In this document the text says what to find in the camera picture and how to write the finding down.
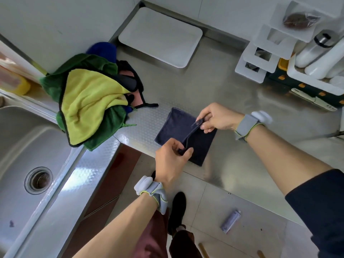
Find person's left hand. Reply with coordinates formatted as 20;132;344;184
154;138;194;187

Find person's right hand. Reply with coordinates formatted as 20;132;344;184
196;102;244;134

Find dark navy cloth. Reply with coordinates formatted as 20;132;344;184
154;107;218;167

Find person's right forearm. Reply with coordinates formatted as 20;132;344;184
245;123;334;197

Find person's left forearm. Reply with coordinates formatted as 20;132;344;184
72;193;159;258

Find grey right wrist band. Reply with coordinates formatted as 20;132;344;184
234;110;273;143

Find grey wrist band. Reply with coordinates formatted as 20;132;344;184
234;110;273;143
133;176;169;215

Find grey left wrist band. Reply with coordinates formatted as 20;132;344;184
133;176;169;215

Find black shoe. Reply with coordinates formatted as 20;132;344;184
167;192;187;236

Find pink cloth with black trim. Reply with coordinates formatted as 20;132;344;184
116;60;159;110

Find grey tube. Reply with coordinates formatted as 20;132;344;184
220;210;242;235

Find green towel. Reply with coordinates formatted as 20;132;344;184
39;53;137;152

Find maroon trousers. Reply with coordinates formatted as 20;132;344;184
131;208;202;258

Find white tiered rack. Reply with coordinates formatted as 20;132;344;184
235;0;344;84

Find brown cabinet front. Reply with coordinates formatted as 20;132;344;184
61;144;142;258

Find green and orange organizer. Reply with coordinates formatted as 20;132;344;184
267;58;344;108

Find white rectangular tray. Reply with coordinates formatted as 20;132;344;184
118;7;204;69

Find white plastic knife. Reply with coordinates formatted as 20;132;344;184
291;88;338;112

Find white storage basket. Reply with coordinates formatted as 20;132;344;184
287;54;344;96

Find blue cloth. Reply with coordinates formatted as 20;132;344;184
86;42;118;64

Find white bottle with black band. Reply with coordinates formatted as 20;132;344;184
295;29;340;68

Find plain white bottle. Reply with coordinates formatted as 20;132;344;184
305;37;344;80

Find dark navy sleeve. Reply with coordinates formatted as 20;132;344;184
285;169;344;258

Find clear bag with brown contents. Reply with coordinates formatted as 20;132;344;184
282;2;321;30

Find round sink drain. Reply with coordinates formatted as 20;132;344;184
24;167;54;195

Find stainless steel sink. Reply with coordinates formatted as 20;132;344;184
0;90;87;258

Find yellow sponge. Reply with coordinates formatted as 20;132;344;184
0;65;31;96

